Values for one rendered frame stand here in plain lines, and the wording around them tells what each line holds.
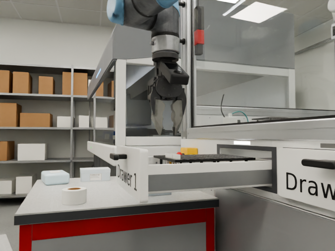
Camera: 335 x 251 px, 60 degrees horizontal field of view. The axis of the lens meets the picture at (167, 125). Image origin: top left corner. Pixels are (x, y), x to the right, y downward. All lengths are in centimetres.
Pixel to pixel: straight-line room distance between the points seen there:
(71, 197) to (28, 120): 377
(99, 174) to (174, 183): 72
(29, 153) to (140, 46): 319
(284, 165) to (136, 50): 113
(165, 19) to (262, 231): 60
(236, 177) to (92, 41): 463
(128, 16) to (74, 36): 448
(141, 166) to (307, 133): 35
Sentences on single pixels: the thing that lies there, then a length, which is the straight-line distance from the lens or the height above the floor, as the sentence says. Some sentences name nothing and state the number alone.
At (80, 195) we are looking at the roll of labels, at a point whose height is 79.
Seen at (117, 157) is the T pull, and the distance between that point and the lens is 70.
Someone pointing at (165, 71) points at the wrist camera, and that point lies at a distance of 72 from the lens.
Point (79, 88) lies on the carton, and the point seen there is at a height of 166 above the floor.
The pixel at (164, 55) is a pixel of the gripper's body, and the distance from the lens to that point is 76.
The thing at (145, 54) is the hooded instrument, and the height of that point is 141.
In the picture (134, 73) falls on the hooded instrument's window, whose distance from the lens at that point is 162.
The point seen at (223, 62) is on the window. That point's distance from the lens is 102.
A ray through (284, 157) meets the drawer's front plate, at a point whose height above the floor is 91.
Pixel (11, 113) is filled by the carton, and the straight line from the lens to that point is 463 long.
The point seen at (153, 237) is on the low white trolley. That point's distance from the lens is 92.
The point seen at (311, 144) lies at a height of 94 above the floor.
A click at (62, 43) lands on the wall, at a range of 518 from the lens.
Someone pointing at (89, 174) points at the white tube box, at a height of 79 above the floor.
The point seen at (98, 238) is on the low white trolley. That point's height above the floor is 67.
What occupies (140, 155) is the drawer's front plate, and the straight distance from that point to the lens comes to 60.
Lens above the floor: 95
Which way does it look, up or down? 2 degrees up
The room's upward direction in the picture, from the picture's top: straight up
